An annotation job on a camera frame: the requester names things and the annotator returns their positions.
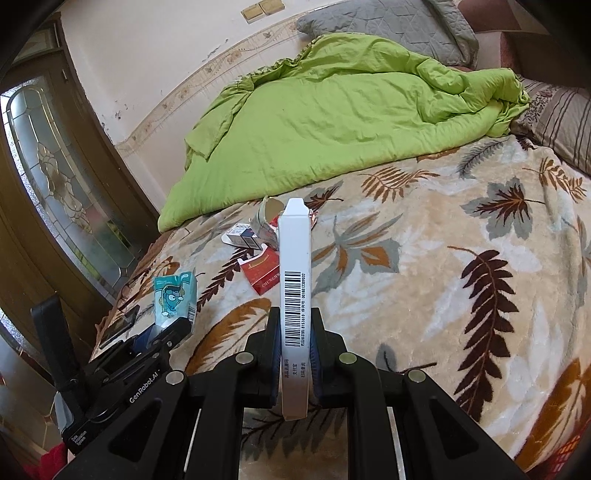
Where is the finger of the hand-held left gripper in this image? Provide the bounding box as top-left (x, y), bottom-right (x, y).
top-left (131, 325), bottom-right (160, 352)
top-left (154, 318), bottom-right (193, 355)

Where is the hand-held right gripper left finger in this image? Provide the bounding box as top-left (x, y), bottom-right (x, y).
top-left (55, 307), bottom-right (282, 480)

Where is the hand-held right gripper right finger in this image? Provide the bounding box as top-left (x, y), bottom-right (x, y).
top-left (307, 308), bottom-right (529, 480)

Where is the teal cartoon snack packet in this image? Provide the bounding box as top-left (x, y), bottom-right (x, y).
top-left (152, 272), bottom-right (198, 330)

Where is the red cigarette pack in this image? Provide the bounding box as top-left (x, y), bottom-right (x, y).
top-left (238, 249), bottom-right (282, 296)

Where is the long white carton box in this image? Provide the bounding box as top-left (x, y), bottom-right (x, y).
top-left (277, 198), bottom-right (315, 422)

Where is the small blue white box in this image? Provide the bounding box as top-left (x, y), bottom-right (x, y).
top-left (223, 222), bottom-right (265, 251)

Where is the red plastic mesh basket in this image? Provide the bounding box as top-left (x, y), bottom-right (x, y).
top-left (517, 434), bottom-right (585, 478)

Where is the black smartphone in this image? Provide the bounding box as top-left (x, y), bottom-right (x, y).
top-left (98, 305), bottom-right (140, 350)

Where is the red cloth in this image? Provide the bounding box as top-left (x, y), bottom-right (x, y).
top-left (39, 443), bottom-right (70, 480)

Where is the leaf print blanket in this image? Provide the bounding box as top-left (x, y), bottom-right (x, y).
top-left (90, 134), bottom-right (591, 480)

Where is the wooden door with patterned glass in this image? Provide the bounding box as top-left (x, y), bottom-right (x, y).
top-left (0, 14), bottom-right (162, 361)

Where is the green quilt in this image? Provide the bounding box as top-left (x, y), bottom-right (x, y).
top-left (157, 32), bottom-right (531, 234)

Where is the striped beige pillow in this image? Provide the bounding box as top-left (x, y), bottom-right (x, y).
top-left (508, 76), bottom-right (591, 178)

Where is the grey quilted pillow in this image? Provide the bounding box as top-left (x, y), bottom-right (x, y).
top-left (295, 0), bottom-right (480, 70)

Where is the brown padded headboard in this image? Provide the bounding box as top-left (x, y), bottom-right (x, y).
top-left (466, 0), bottom-right (591, 88)

